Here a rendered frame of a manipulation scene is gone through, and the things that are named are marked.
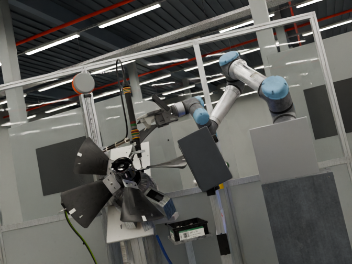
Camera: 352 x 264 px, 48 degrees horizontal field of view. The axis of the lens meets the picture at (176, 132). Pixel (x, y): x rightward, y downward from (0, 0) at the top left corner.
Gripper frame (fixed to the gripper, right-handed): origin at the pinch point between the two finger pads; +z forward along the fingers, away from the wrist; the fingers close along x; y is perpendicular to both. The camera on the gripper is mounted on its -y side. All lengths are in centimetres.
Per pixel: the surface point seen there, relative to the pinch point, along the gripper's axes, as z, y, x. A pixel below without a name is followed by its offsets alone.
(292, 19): -133, -43, 49
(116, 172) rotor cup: 20.0, 20.7, 7.4
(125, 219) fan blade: 23, 46, -9
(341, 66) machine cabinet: -233, -20, 169
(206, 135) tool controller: -12, 30, -77
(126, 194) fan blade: 18.8, 33.8, 0.6
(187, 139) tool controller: -6, 29, -76
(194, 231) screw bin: -5, 62, -16
